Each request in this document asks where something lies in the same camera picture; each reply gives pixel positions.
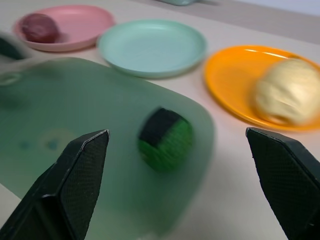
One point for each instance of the dark red round item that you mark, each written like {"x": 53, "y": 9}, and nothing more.
{"x": 40, "y": 27}

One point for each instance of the cream yellow round item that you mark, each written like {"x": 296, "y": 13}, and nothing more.
{"x": 287, "y": 92}

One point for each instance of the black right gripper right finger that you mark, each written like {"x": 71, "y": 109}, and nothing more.
{"x": 290, "y": 180}

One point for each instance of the green translucent cutting board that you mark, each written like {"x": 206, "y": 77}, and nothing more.
{"x": 82, "y": 107}

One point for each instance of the orange plate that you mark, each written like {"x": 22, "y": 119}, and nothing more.
{"x": 230, "y": 77}

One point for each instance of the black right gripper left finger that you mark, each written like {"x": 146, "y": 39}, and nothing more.
{"x": 72, "y": 185}

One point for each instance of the green and black yarn ball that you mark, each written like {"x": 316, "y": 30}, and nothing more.
{"x": 165, "y": 140}

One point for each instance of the pink plate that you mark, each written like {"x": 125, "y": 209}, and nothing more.
{"x": 75, "y": 27}

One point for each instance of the dark green object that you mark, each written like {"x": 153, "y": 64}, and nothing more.
{"x": 8, "y": 48}

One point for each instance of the mint green plate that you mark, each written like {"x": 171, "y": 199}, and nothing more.
{"x": 152, "y": 47}

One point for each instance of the teal object at table edge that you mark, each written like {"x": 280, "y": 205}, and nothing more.
{"x": 177, "y": 2}

